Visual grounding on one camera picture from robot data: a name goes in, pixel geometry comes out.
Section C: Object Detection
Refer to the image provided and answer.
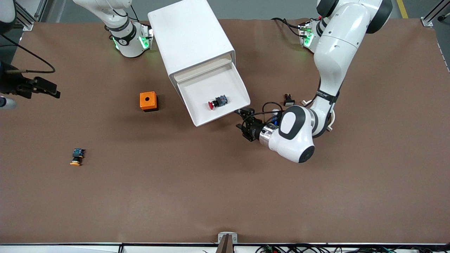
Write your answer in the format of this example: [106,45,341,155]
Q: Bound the red mushroom push button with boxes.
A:
[208,95,229,111]

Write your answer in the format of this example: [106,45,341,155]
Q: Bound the yellow mushroom push button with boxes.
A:
[69,148,86,167]

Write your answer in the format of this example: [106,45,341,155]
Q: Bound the orange button box with hole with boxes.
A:
[140,91,159,112]

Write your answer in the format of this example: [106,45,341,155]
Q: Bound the white drawer cabinet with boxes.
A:
[147,0,235,83]

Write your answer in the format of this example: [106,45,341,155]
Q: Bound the brown table mat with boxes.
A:
[0,18,450,245]

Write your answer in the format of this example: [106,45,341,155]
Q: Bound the white curved plastic bracket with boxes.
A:
[301,99,334,132]

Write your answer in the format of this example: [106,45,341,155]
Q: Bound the aluminium frame profile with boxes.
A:
[421,0,450,28]
[14,0,48,31]

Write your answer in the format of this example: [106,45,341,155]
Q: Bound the black arm base cable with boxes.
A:
[271,17,303,37]

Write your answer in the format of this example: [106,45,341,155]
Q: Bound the grey metal mount bracket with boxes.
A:
[217,231,238,253]

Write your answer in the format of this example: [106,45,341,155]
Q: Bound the black cable bundle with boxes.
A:
[255,244,450,253]

